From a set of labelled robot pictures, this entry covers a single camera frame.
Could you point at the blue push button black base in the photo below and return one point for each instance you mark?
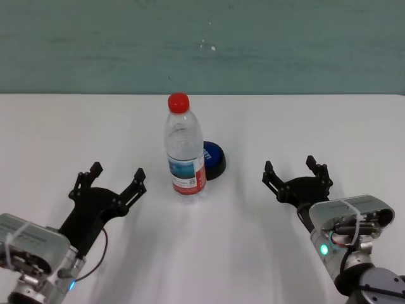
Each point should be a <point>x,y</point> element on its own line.
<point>213,158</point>

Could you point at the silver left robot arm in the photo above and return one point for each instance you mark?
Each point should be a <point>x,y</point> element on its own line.
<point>53,282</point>

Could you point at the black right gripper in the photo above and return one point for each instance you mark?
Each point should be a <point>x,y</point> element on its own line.
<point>303,190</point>

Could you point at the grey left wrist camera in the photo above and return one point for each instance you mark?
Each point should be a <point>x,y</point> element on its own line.
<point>28,237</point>

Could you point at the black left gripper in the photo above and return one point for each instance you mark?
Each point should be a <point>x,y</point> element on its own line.
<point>88,209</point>

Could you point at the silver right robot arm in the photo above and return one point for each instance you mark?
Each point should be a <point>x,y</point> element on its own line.
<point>370,282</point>

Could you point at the clear water bottle red cap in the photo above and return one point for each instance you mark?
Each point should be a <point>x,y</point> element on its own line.
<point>185,158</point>

